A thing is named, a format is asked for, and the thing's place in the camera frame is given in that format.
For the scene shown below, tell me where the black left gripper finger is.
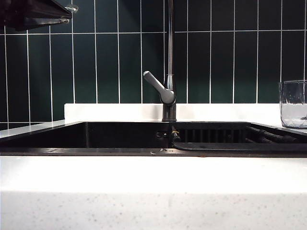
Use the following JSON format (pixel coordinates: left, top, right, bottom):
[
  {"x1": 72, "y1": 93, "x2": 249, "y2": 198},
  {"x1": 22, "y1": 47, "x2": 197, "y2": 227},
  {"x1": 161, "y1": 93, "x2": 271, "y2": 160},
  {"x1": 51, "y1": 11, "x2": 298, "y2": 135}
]
[
  {"x1": 21, "y1": 18, "x2": 71, "y2": 31},
  {"x1": 21, "y1": 0, "x2": 79, "y2": 19}
]

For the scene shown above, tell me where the black granite sink basin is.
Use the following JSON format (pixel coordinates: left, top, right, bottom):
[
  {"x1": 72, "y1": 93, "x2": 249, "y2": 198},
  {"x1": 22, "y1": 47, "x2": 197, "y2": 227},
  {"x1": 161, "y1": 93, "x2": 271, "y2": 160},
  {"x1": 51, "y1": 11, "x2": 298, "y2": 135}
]
[{"x1": 0, "y1": 121, "x2": 307, "y2": 159}]

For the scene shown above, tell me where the clear faceted glass mug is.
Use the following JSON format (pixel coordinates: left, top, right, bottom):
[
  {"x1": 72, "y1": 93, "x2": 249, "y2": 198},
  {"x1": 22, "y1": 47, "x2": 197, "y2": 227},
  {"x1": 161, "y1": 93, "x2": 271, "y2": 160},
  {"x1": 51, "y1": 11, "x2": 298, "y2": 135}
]
[{"x1": 278, "y1": 80, "x2": 307, "y2": 129}]

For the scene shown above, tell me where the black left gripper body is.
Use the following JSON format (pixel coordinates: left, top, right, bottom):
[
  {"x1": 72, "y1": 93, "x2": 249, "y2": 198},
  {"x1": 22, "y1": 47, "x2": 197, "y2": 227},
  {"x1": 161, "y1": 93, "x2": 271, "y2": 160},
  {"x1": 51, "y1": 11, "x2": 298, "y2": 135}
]
[{"x1": 0, "y1": 0, "x2": 22, "y2": 32}]

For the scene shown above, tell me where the black sink drain basket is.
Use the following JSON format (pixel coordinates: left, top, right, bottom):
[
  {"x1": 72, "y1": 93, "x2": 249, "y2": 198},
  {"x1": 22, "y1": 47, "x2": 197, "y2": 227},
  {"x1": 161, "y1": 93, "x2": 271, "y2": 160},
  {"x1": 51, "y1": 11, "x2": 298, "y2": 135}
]
[{"x1": 170, "y1": 122, "x2": 307, "y2": 152}]

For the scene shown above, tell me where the white countertop backsplash ledge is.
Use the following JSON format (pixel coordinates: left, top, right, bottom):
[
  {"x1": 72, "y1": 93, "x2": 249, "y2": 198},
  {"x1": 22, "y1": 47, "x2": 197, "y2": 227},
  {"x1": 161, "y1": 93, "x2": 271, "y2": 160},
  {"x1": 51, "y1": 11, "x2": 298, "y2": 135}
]
[{"x1": 64, "y1": 103, "x2": 282, "y2": 123}]

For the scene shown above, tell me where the chrome sink faucet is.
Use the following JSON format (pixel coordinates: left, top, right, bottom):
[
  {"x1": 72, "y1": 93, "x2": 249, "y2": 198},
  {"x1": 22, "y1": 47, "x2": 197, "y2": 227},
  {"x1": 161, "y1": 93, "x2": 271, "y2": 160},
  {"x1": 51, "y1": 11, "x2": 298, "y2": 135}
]
[{"x1": 162, "y1": 0, "x2": 177, "y2": 122}]

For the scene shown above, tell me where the grey faucet lever handle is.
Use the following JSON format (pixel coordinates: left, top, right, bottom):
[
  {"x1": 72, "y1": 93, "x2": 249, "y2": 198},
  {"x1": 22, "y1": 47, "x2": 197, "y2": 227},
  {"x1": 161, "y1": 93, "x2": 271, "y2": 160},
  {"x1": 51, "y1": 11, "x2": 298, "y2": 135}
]
[{"x1": 142, "y1": 70, "x2": 175, "y2": 105}]

